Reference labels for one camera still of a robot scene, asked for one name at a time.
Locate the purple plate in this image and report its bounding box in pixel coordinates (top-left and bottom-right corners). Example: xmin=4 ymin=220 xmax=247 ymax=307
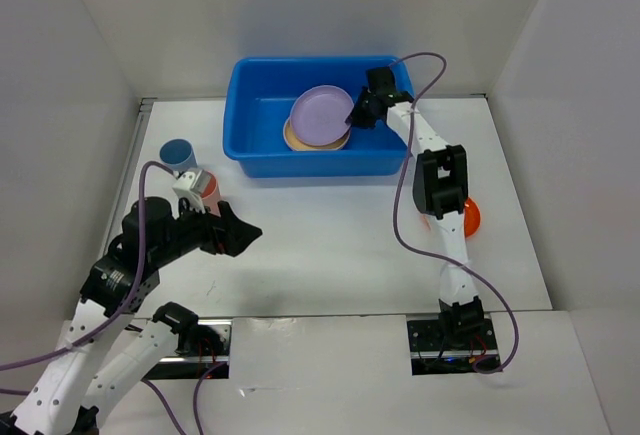
xmin=289 ymin=85 xmax=354 ymax=146

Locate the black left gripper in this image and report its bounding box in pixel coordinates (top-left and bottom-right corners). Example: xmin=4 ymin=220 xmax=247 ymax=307
xmin=153 ymin=192 xmax=263 ymax=266

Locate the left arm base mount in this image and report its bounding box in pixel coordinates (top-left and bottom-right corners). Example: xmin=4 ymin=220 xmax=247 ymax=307
xmin=145 ymin=319 xmax=232 ymax=381

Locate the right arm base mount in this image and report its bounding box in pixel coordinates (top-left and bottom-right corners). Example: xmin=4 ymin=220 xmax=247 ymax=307
xmin=406 ymin=316 xmax=501 ymax=376

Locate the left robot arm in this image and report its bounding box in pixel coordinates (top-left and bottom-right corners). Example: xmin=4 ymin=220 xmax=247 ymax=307
xmin=1 ymin=197 xmax=262 ymax=434

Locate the blue plastic bin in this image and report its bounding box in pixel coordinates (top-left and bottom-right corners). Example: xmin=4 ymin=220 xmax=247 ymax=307
xmin=223 ymin=55 xmax=406 ymax=178

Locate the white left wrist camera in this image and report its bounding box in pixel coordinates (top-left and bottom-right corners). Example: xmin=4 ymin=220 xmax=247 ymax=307
xmin=172 ymin=168 xmax=207 ymax=213

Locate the salmon pink cup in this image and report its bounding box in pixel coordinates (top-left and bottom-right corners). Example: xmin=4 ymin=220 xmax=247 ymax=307
xmin=201 ymin=170 xmax=221 ymax=216

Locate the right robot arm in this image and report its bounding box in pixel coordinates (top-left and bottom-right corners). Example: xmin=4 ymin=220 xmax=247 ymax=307
xmin=347 ymin=67 xmax=484 ymax=348

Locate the blue cup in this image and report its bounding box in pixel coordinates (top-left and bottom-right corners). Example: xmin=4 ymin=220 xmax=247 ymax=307
xmin=159 ymin=139 xmax=198 ymax=173

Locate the orange plate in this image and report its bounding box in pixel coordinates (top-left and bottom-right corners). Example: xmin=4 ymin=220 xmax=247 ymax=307
xmin=419 ymin=197 xmax=484 ymax=240

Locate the yellow plate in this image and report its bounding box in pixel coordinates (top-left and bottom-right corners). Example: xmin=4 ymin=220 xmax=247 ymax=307
xmin=283 ymin=120 xmax=351 ymax=152

